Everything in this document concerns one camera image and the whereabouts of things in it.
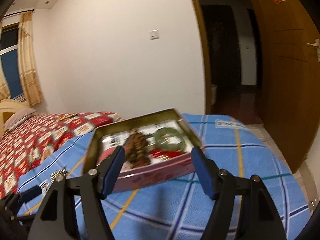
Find brass pocket watch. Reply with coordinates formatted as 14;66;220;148
50;168;68;181

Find brown wooden bead necklace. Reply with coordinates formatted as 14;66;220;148
123;128;153;168

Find pink metal tin box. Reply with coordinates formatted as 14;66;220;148
82;108;203;192

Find green jade bangle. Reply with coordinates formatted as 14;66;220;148
154;127;186;152

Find red bear patterned bedspread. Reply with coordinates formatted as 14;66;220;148
1;112;121;198

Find blue plaid cloth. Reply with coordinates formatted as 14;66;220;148
18;114;310;239

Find striped pillow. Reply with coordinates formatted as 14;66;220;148
4;108;36;132

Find gold beads on bed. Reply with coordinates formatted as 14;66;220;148
59;113;78;121

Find cream wooden headboard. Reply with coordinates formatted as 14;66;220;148
0;99;29;137

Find beige patterned left curtain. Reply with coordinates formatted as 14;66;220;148
0;21;11;102

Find beige patterned curtain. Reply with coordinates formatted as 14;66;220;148
0;21;11;102
17;11;44;107

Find white paper booklet in tin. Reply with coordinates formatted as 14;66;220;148
96;120;193;172

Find beige patterned right curtain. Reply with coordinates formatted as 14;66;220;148
17;11;44;107

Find window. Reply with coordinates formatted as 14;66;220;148
1;23;26;102

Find brown wooden door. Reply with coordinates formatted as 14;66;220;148
251;0;319;172

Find black curtain rod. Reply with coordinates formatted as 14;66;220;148
3;9;35;18

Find brown door frame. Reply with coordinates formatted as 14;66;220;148
191;0;212;114

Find metal door handle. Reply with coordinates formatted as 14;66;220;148
307;38;320;62

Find white wall light switch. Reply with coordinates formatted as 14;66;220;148
149;29;159;40

